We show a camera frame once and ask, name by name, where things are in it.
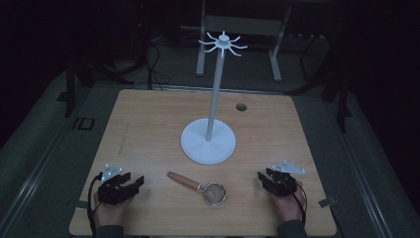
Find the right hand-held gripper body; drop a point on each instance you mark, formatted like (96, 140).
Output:
(282, 183)

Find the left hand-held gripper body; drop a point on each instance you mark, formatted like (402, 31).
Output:
(114, 193)

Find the white hook stand rack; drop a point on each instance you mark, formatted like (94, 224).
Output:
(208, 145)

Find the person's left hand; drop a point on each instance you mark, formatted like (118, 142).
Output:
(110, 213)

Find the person's right hand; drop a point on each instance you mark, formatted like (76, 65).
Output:
(288, 206)

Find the grey tape strip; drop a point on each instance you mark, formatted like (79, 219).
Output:
(327, 202)
(81, 204)

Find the black floor socket box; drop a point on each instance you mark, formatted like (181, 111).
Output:
(83, 123)

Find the dark metal stand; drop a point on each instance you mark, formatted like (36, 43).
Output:
(70, 89)
(341, 99)

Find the grey metal desk frame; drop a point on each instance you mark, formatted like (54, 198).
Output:
(244, 25)

